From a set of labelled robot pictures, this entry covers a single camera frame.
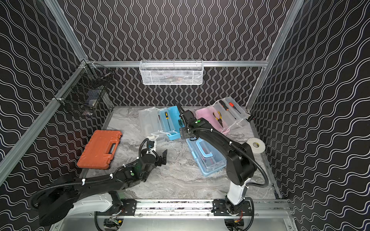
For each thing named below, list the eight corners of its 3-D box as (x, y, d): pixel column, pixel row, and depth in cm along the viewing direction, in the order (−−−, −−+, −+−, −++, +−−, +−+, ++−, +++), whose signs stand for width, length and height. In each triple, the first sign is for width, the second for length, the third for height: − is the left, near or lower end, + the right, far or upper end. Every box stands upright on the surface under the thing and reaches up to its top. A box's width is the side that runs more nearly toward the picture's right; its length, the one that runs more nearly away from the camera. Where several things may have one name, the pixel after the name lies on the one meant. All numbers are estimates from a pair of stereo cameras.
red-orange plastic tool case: (80, 169, 89) (74, 165, 85) (96, 134, 106) (92, 130, 101) (111, 169, 89) (107, 165, 85) (122, 134, 106) (119, 130, 101)
